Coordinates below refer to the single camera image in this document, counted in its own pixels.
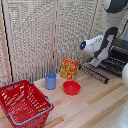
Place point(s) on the woven folding screen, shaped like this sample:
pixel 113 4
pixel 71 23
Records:
pixel 30 40

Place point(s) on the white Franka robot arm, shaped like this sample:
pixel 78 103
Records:
pixel 110 36

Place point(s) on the black toaster oven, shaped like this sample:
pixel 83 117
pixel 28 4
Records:
pixel 117 58

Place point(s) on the blue plastic cup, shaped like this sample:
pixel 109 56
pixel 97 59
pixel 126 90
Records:
pixel 50 81

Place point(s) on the red plastic shopping basket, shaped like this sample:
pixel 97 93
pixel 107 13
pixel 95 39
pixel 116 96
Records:
pixel 25 103

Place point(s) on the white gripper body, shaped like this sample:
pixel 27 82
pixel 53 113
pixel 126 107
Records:
pixel 97 62

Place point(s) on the red plastic bowl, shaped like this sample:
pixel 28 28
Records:
pixel 71 88

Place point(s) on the yellow red snack box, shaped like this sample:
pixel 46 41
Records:
pixel 69 69

